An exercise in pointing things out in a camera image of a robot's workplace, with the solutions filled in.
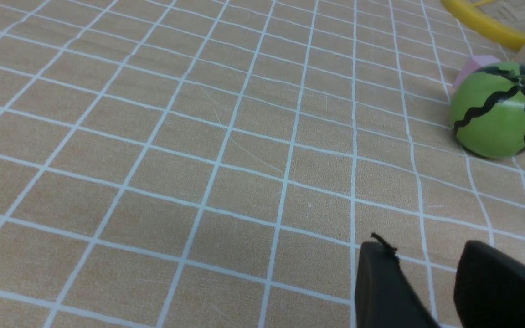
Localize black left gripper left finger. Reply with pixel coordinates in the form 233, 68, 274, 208
355, 233, 440, 328

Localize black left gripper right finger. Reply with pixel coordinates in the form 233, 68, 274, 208
453, 240, 525, 328

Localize bamboo steamer lid yellow rim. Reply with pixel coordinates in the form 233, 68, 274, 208
441, 0, 525, 51

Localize green toy watermelon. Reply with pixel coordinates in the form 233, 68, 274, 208
450, 61, 525, 159

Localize pink cube block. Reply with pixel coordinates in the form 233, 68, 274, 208
453, 55, 500, 90

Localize checkered beige tablecloth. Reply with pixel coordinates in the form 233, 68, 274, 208
0, 0, 525, 328

